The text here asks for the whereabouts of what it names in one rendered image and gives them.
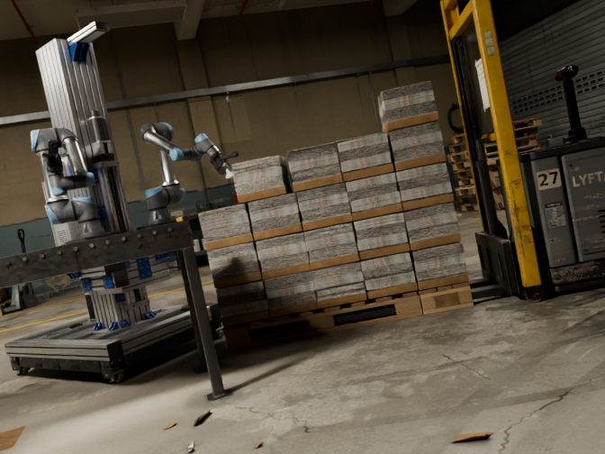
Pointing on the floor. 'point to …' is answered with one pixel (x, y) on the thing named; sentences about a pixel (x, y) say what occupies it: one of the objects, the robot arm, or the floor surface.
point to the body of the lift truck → (567, 209)
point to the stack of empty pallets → (486, 158)
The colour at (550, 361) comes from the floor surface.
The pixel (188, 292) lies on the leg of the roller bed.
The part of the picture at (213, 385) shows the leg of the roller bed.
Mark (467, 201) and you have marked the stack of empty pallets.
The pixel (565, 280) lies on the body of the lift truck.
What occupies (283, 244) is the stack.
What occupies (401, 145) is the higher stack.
